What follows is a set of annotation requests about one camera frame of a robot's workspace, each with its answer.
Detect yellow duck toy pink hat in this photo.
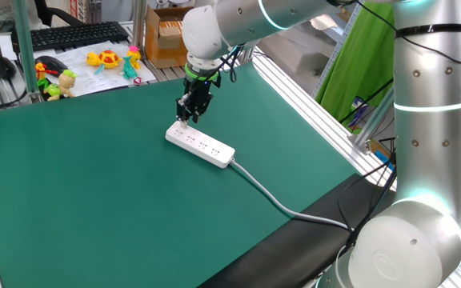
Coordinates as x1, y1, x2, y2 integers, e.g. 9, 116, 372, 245
126, 45, 142, 70

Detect thin black cables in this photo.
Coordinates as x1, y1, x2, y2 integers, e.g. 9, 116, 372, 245
336, 158, 398, 249

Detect black keyboard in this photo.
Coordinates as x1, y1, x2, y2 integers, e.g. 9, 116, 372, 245
10, 20, 130, 54

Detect black arm strap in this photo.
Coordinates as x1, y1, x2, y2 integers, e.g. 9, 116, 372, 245
394, 22, 461, 39

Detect teal fish toy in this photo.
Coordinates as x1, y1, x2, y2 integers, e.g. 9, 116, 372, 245
121, 55, 138, 81

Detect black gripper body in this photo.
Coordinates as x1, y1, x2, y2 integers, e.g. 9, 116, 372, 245
182, 76, 222, 107

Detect blue plastic part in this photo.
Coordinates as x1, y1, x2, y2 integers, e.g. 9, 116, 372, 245
374, 150, 394, 170

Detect white power strip cord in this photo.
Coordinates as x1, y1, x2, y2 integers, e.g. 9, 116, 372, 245
229, 158, 356, 234

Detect seated person light shirt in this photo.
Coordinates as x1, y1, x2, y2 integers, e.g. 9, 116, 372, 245
0, 0, 46, 33

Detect white perforated shelf upright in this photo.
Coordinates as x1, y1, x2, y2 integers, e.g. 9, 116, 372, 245
312, 0, 362, 99

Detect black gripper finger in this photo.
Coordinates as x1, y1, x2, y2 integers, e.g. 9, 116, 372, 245
191, 94, 214, 125
174, 93, 195, 129

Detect orange red toy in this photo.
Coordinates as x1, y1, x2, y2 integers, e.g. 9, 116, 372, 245
34, 62, 59, 90

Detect brown cardboard box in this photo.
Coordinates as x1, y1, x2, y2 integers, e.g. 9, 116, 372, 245
144, 3, 190, 70

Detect black computer mouse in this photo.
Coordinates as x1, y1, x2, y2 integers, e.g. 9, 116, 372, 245
34, 55, 70, 78

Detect black office chair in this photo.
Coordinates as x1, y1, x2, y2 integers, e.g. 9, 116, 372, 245
34, 0, 86, 28

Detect black table mat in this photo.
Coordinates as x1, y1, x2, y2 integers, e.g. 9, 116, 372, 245
197, 172, 399, 288

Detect yellow turtle toy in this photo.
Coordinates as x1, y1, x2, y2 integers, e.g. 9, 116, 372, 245
85, 49, 123, 76

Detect white printed paper sheets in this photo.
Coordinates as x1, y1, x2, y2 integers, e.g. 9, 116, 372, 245
34, 40, 158, 98

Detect white four-socket power strip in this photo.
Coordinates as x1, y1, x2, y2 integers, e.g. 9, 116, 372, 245
164, 121, 237, 170

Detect beige doll green cap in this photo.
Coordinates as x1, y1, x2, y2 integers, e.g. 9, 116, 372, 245
56, 69, 78, 99

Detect black tripod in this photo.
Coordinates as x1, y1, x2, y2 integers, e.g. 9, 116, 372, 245
378, 135, 398, 162

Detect green flange ring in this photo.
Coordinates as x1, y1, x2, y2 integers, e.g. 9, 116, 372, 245
185, 62, 222, 84

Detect green cloth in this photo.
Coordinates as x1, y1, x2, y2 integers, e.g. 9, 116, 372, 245
315, 0, 395, 124

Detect green table mat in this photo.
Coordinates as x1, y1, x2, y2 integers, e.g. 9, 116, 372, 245
0, 62, 360, 288

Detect aluminium frame strut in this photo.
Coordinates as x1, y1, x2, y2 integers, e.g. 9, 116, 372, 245
131, 0, 148, 50
10, 0, 42, 104
350, 86, 395, 155

